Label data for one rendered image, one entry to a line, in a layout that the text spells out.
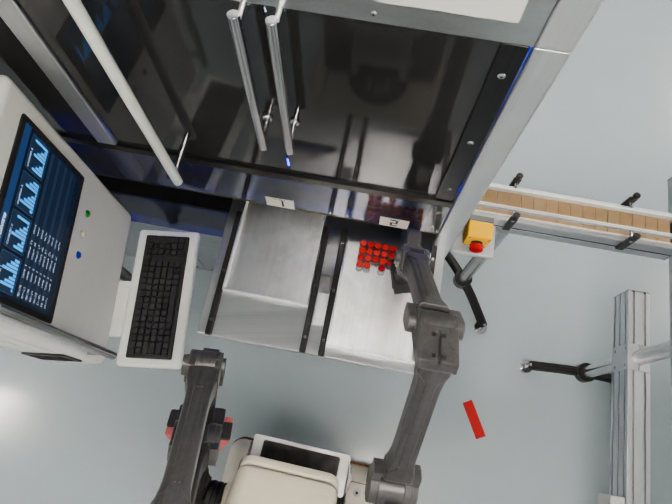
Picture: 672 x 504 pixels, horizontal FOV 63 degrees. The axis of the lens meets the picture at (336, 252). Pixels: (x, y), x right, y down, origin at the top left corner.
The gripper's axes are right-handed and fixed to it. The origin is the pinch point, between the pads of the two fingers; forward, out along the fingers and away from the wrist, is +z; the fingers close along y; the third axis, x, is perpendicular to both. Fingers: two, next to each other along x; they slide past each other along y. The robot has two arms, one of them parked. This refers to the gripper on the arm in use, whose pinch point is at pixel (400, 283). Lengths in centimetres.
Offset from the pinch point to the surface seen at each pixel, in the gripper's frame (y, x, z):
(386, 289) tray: -0.4, 3.8, 4.0
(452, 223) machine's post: 12.0, -14.1, -16.2
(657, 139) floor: 94, -156, 93
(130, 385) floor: -14, 111, 92
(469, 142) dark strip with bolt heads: 14, -9, -58
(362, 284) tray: 1.7, 11.0, 3.9
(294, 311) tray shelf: -5.3, 32.2, 4.0
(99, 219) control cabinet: 22, 86, -11
